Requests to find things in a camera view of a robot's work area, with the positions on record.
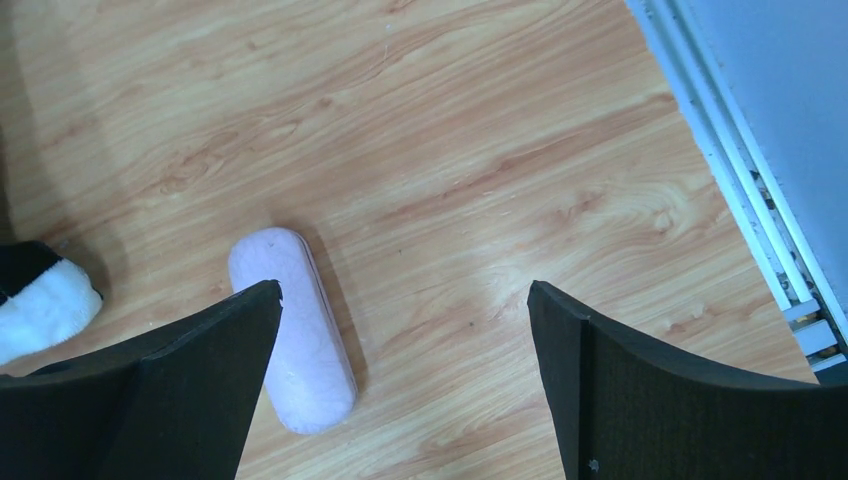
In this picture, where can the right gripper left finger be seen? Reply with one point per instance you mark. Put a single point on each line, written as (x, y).
(173, 403)

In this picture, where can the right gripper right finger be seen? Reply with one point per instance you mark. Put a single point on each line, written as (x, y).
(626, 405)

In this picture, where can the pink glasses case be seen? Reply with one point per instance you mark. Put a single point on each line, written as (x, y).
(309, 378)

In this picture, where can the black white checkered pillow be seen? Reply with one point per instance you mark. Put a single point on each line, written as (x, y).
(46, 299)

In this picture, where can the right aluminium frame post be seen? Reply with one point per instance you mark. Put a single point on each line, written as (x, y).
(751, 190)

